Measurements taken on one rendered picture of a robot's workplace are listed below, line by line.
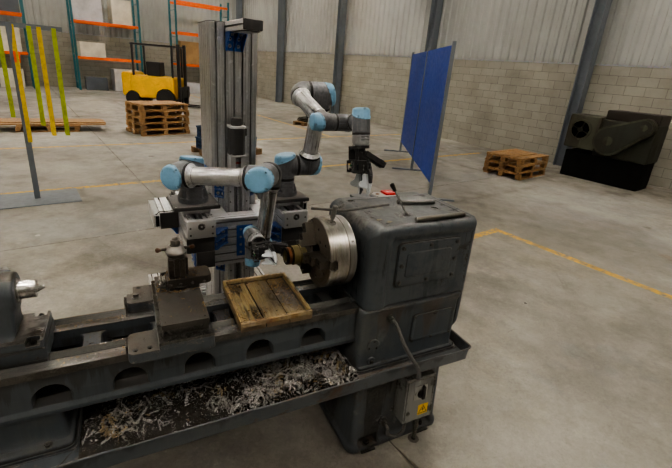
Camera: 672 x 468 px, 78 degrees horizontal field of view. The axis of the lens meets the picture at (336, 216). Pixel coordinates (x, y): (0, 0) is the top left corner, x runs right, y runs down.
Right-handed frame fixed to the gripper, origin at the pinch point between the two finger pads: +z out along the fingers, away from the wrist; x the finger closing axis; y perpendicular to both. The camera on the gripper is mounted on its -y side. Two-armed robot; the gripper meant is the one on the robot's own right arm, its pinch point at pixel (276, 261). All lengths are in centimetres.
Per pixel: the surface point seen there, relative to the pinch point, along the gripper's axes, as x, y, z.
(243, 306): -19.1, 13.8, -0.2
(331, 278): -5.4, -20.6, 11.4
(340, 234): 12.4, -25.4, 7.0
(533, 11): 255, -908, -693
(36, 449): -51, 88, 15
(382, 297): -14.6, -42.7, 18.7
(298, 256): 1.5, -9.4, 0.8
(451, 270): -8, -81, 17
